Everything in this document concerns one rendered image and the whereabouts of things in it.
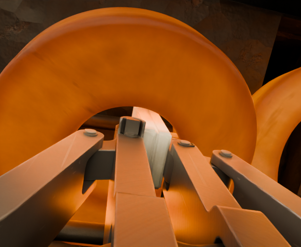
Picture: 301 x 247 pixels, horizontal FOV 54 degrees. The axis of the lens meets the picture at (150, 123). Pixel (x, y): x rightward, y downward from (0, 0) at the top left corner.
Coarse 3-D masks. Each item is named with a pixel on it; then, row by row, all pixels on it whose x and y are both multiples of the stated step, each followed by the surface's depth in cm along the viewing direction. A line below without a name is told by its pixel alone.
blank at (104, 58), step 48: (48, 48) 13; (96, 48) 13; (144, 48) 14; (192, 48) 14; (0, 96) 14; (48, 96) 14; (96, 96) 15; (144, 96) 15; (192, 96) 15; (240, 96) 16; (0, 144) 15; (48, 144) 16; (240, 144) 17; (96, 192) 18
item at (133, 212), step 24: (120, 120) 14; (120, 144) 12; (144, 144) 13; (120, 168) 10; (144, 168) 10; (120, 192) 7; (144, 192) 8; (120, 216) 6; (144, 216) 6; (168, 216) 6; (120, 240) 5; (144, 240) 6; (168, 240) 6
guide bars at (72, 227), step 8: (72, 224) 17; (80, 224) 17; (88, 224) 17; (96, 224) 17; (104, 224) 17; (64, 232) 17; (72, 232) 17; (80, 232) 17; (88, 232) 17; (96, 232) 17; (56, 240) 17; (64, 240) 17; (72, 240) 17; (80, 240) 17; (88, 240) 17; (96, 240) 17
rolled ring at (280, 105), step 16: (272, 80) 23; (288, 80) 21; (256, 96) 22; (272, 96) 21; (288, 96) 21; (256, 112) 21; (272, 112) 21; (288, 112) 21; (272, 128) 21; (288, 128) 21; (256, 144) 20; (272, 144) 20; (256, 160) 20; (272, 160) 20; (272, 176) 20
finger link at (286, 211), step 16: (224, 160) 13; (240, 160) 13; (240, 176) 12; (256, 176) 12; (240, 192) 12; (256, 192) 11; (272, 192) 10; (288, 192) 11; (256, 208) 11; (272, 208) 10; (288, 208) 9; (288, 224) 9; (288, 240) 9
